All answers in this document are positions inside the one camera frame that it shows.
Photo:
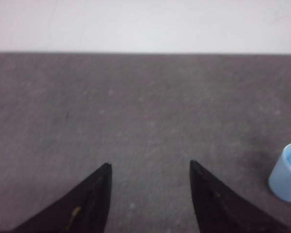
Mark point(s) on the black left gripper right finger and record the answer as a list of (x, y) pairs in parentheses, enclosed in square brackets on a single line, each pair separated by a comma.
[(218, 209)]

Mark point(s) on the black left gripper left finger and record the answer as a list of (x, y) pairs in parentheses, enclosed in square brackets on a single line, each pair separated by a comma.
[(84, 209)]

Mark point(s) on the light blue plastic cup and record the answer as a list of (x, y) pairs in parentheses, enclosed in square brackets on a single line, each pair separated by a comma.
[(280, 178)]

